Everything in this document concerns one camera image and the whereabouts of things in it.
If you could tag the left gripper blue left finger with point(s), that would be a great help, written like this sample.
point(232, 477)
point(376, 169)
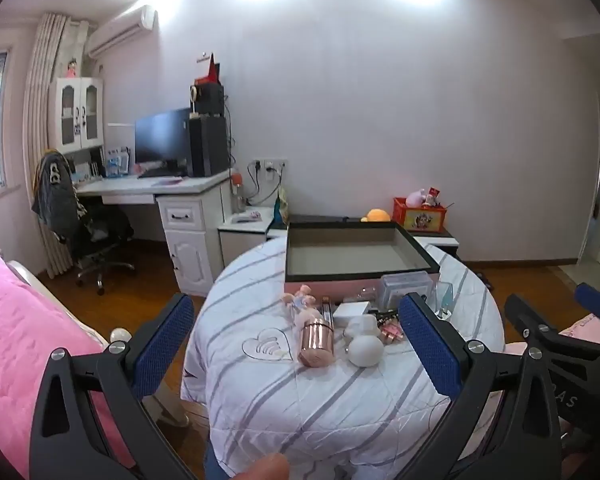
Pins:
point(155, 344)

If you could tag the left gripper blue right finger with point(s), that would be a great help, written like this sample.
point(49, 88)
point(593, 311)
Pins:
point(438, 346)

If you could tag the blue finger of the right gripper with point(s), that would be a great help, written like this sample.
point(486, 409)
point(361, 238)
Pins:
point(589, 298)

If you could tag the pink block cat figure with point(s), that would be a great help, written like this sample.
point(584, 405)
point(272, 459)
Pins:
point(391, 332)

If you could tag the small clear acrylic box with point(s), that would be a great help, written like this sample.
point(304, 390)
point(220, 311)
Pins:
point(443, 300)

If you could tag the white round figurine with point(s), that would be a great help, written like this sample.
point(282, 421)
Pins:
point(364, 349)

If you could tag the clear plastic card box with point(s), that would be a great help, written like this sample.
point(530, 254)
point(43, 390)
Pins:
point(393, 287)

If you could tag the white square box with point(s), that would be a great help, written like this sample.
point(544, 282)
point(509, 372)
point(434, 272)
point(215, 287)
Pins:
point(347, 311)

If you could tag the rose gold metal canister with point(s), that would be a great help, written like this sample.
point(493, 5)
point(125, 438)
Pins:
point(316, 344)

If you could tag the pink piglet figurine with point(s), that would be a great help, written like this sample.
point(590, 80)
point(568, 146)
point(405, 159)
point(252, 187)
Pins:
point(302, 306)

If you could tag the operator thumb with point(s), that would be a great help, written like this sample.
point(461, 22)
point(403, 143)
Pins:
point(271, 467)

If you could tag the striped white table cloth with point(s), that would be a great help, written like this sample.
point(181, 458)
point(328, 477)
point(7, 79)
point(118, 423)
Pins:
point(241, 365)

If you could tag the pink bed quilt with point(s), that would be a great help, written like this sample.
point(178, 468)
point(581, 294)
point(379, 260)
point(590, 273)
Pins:
point(31, 327)

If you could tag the pink black storage box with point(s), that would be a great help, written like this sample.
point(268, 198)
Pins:
point(339, 259)

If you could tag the red toy crate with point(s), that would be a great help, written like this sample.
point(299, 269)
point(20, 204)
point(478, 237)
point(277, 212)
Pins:
point(422, 219)

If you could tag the black office chair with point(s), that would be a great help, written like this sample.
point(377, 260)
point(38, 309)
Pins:
point(102, 241)

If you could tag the orange octopus plush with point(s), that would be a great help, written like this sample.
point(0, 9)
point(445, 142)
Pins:
point(376, 215)

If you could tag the white desk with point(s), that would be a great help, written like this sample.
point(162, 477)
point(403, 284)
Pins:
point(191, 212)

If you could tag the pink plush toy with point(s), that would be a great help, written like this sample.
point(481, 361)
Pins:
point(416, 199)

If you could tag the black white low cabinet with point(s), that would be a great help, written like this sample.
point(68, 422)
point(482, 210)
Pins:
point(246, 230)

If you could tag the orange lid bottle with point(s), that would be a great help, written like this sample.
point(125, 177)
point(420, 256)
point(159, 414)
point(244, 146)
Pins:
point(237, 187)

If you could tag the dark jacket on chair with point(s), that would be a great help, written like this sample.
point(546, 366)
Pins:
point(55, 202)

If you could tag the snack bag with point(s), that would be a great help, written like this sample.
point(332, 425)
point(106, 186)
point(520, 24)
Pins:
point(281, 207)

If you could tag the black computer monitor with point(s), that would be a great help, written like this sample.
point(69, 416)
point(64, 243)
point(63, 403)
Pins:
point(163, 138)

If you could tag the black computer tower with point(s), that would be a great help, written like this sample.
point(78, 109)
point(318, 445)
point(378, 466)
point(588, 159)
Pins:
point(208, 146)

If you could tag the black speaker box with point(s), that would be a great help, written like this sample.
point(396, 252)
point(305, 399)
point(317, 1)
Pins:
point(207, 99)

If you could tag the white glass door cabinet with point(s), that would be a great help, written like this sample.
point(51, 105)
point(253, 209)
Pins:
point(75, 116)

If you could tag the beige curtain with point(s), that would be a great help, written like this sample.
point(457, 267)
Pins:
point(35, 129)

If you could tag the white air conditioner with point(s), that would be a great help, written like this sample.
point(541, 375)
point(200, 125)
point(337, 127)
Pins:
point(123, 28)

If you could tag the wall power outlet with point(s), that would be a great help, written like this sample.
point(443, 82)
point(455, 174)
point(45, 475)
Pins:
point(267, 164)

